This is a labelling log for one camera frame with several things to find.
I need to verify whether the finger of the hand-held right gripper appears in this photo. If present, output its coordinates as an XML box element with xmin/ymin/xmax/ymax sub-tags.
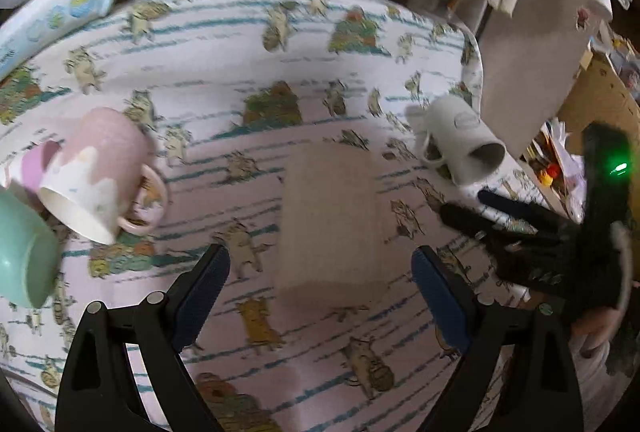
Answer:
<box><xmin>477</xmin><ymin>190</ymin><xmax>576</xmax><ymax>237</ymax></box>
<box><xmin>439</xmin><ymin>203</ymin><xmax>568</xmax><ymax>299</ymax></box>

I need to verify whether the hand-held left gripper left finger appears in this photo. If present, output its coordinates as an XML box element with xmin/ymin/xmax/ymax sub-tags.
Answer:
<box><xmin>55</xmin><ymin>243</ymin><xmax>231</xmax><ymax>432</ymax></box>

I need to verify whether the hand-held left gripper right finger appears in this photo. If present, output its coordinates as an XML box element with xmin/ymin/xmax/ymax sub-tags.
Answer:
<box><xmin>411</xmin><ymin>245</ymin><xmax>586</xmax><ymax>432</ymax></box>

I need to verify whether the pink and white cup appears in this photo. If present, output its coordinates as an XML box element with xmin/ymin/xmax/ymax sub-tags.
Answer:
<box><xmin>38</xmin><ymin>106</ymin><xmax>169</xmax><ymax>245</ymax></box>

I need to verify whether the mint green cup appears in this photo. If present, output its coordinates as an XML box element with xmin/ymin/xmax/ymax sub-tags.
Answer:
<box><xmin>0</xmin><ymin>186</ymin><xmax>62</xmax><ymax>309</ymax></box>

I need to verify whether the small pink cup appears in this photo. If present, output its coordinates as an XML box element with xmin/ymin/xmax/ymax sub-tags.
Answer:
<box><xmin>5</xmin><ymin>140</ymin><xmax>62</xmax><ymax>207</ymax></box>

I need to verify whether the person's right hand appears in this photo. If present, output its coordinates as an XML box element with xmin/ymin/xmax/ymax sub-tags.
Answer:
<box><xmin>569</xmin><ymin>279</ymin><xmax>640</xmax><ymax>359</ymax></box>

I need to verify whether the pile of papers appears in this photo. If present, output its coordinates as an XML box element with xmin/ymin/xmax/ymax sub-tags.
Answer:
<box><xmin>520</xmin><ymin>118</ymin><xmax>588</xmax><ymax>223</ymax></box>

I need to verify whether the brown cardboard box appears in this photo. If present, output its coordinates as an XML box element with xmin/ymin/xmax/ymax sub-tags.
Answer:
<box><xmin>556</xmin><ymin>50</ymin><xmax>640</xmax><ymax>165</ymax></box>

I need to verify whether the beige rectangular block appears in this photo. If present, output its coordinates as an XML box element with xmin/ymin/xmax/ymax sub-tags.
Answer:
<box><xmin>274</xmin><ymin>144</ymin><xmax>389</xmax><ymax>311</ymax></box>

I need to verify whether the cat printed blanket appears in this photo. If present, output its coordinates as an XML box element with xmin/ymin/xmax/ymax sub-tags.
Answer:
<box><xmin>0</xmin><ymin>0</ymin><xmax>586</xmax><ymax>432</ymax></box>

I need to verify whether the wet wipes packet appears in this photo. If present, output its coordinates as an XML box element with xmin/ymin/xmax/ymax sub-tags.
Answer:
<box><xmin>0</xmin><ymin>0</ymin><xmax>130</xmax><ymax>80</ymax></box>

